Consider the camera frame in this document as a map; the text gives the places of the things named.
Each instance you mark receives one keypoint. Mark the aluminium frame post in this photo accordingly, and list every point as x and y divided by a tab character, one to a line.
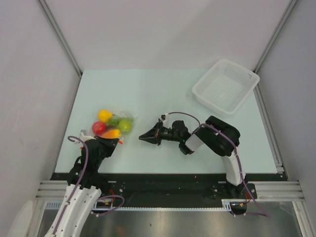
281	24
59	35

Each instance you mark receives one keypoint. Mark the right aluminium frame post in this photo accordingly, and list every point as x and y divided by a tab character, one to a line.
281	24

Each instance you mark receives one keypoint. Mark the aluminium rail right side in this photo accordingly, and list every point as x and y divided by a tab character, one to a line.
269	130

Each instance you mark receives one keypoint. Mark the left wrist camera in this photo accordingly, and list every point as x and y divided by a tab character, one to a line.
84	136

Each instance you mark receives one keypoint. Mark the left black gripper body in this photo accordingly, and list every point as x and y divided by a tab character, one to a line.
106	149

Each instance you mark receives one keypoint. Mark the red fake apple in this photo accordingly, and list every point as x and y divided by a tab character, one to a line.
99	127

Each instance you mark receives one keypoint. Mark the orange fake mango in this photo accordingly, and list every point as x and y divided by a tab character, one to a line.
112	134

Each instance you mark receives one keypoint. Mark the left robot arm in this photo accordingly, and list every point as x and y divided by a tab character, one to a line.
84	186

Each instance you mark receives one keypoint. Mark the white plastic basket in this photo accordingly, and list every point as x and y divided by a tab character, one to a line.
225	87

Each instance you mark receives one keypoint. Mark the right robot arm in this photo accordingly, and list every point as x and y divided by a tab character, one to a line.
217	135

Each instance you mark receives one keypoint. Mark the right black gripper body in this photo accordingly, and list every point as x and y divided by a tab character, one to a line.
163	133

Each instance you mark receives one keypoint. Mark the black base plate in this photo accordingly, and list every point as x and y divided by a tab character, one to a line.
176	190

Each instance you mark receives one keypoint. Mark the green fake grapes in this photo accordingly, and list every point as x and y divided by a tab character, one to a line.
114	122

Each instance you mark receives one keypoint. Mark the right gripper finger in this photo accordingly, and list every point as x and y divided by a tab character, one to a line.
150	140
150	134

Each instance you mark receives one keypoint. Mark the clear zip top bag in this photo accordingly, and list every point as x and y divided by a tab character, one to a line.
119	114

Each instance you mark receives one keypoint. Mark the left aluminium frame post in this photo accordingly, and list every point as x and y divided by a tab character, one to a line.
59	35

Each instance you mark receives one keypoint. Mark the white cable duct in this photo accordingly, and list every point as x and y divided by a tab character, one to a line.
226	206

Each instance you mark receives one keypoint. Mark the green fake pear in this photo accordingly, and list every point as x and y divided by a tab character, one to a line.
125	125

